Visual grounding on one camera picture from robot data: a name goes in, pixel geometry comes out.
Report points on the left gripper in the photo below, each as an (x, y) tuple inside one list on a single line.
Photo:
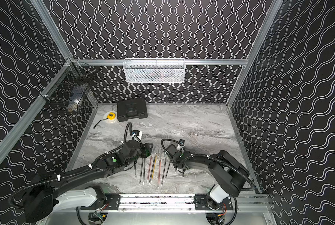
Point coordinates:
[(146, 150)]

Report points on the red pencil pink cap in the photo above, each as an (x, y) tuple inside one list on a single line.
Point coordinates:
[(149, 170)]

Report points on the blue pencil blue cap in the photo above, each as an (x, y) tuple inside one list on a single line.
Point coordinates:
[(164, 169)]

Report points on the dark blue pencil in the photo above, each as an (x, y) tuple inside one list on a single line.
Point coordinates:
[(152, 168)]

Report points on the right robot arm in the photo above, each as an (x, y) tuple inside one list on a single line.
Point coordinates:
[(231, 176)]

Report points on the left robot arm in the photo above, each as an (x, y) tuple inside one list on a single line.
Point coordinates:
[(40, 197)]

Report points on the black plastic tool case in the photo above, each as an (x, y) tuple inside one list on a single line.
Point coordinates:
[(131, 109)]

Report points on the yellow tape measure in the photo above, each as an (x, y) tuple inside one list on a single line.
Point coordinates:
[(109, 117)]

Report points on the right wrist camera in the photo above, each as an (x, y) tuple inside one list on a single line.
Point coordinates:
[(181, 144)]

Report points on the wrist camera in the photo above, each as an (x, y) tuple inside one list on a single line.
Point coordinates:
[(181, 144), (137, 134)]

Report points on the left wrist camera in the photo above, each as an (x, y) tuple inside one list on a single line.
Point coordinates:
[(137, 134)]

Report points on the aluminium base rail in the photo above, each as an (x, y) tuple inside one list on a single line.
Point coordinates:
[(169, 209)]

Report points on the white mesh wall basket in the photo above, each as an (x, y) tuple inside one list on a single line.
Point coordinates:
[(154, 70)]

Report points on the black wire wall basket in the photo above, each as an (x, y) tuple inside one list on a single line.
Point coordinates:
[(72, 88)]

